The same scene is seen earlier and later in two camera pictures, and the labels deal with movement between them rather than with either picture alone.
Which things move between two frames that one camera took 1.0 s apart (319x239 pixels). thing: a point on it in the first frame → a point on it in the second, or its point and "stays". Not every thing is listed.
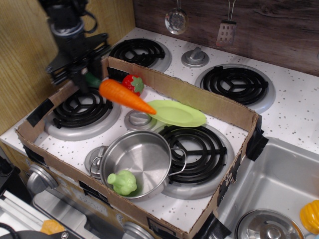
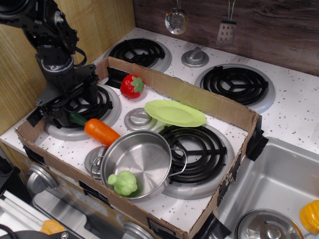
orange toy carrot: (116, 90) → (95, 129)
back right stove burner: (246, 85) stays
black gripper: (75, 52) → (64, 79)
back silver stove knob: (195, 59) stays
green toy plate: (177, 113) stays
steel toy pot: (147, 154) stays
